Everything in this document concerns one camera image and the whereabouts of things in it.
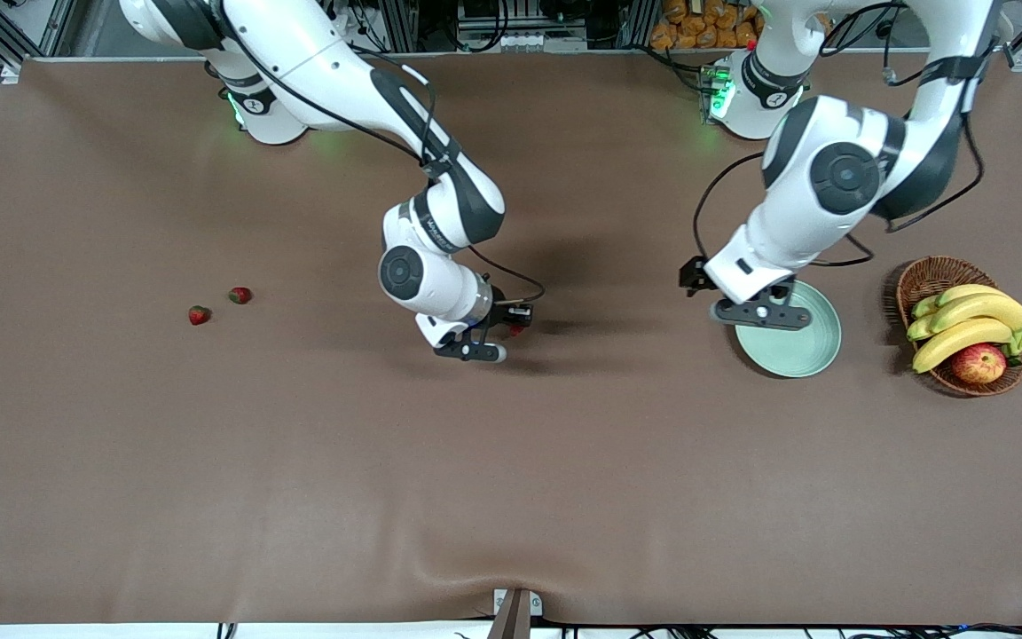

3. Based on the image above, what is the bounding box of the white power strip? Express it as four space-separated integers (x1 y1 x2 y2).
491 32 589 52

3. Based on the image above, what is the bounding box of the light green round plate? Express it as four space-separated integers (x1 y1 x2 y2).
734 280 843 379

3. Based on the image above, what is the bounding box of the orange snack bags pile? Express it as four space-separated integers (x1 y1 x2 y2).
650 0 760 51

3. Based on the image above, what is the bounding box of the red apple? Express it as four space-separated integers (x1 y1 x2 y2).
950 343 1008 386

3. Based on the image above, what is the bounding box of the yellow banana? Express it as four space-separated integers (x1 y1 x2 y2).
911 318 1015 375
907 293 1022 343
912 284 1006 320

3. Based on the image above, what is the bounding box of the brown table mat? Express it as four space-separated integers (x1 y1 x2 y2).
0 49 1022 627

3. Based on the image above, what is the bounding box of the grey metal camera bracket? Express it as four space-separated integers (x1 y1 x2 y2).
486 588 545 639

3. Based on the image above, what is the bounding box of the brown wicker basket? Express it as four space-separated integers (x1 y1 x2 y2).
895 256 1022 398

